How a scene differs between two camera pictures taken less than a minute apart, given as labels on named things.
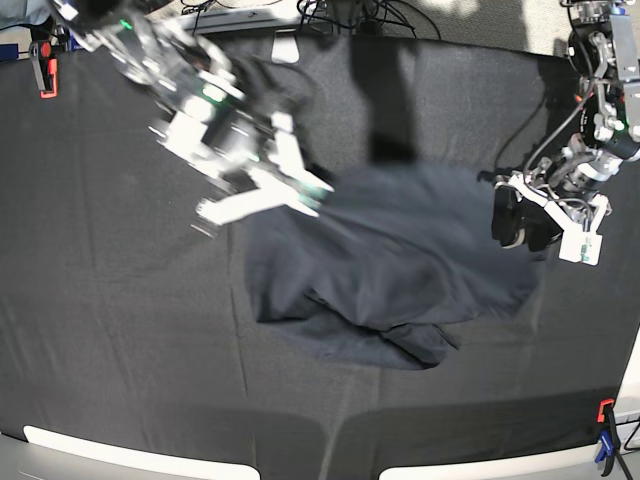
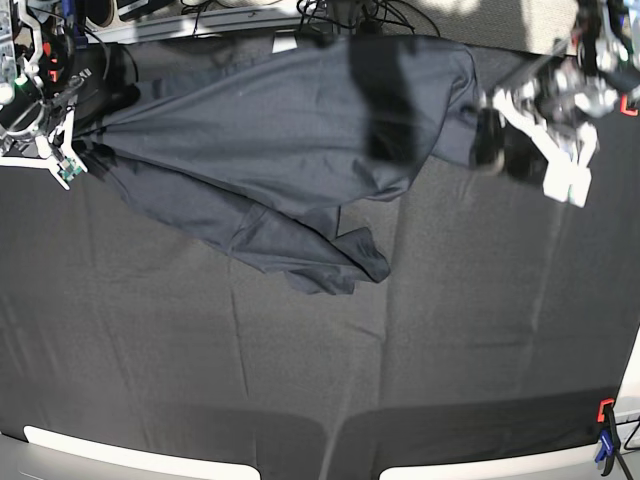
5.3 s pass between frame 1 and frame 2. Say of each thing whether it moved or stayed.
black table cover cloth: stayed
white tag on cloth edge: stayed
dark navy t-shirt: moved
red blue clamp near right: stayed
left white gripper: moved
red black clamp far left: stayed
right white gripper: moved
